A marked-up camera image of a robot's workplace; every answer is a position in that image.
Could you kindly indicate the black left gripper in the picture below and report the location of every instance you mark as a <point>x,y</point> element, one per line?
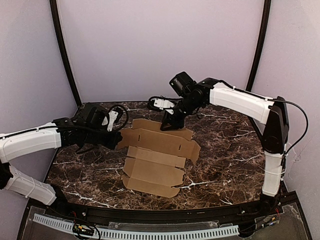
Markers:
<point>110,139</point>

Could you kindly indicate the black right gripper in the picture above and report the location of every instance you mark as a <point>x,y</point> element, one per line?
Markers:
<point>175,117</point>

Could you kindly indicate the brown cardboard box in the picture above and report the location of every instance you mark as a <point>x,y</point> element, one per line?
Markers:
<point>155,160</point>

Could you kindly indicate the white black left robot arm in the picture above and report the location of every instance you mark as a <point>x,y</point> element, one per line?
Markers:
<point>94,125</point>

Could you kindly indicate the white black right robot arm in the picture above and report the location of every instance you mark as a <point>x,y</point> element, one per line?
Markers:
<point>268,117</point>

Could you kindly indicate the small green circuit board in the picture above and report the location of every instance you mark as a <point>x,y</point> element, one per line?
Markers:
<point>83,230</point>

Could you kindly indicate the right small circuit board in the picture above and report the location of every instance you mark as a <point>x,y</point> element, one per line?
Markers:
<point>272,221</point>

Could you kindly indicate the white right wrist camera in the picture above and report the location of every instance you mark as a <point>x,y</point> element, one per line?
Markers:
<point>163,104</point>

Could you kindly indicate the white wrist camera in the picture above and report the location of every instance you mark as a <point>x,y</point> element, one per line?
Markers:
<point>163,104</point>
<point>112,118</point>

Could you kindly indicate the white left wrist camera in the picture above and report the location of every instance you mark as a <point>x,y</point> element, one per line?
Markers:
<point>112,118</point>

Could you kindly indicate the white slotted cable duct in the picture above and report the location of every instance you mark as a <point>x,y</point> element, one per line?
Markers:
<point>122,231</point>

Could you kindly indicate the black front table rail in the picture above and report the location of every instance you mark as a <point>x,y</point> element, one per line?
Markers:
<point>244,213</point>

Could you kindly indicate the black left frame post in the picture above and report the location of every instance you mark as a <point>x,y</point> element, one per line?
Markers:
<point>63,51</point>

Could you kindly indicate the black frame post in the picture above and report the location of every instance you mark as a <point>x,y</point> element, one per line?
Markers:
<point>260,44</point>
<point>63,51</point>

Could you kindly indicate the black right frame post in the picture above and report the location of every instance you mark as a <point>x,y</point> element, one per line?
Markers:
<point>260,44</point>

